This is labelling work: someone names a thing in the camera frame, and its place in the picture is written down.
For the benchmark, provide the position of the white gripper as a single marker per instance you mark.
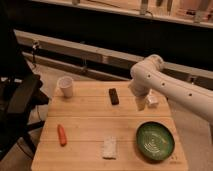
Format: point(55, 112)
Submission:
point(141, 103)

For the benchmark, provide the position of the black eraser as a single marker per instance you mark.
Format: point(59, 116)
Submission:
point(113, 96)

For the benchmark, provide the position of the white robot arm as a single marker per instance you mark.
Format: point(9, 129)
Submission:
point(147, 74)

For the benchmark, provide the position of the white sponge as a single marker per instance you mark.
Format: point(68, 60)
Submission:
point(109, 148)

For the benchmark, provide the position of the white tube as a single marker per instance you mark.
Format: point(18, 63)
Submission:
point(152, 100)

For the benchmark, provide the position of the green bowl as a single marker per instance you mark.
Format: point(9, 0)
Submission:
point(155, 141)

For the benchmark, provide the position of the white paper cup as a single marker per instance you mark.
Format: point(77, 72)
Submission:
point(65, 84)

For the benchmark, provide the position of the orange carrot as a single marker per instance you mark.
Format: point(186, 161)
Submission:
point(61, 135)

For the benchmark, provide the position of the black chair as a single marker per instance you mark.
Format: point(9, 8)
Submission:
point(19, 93)

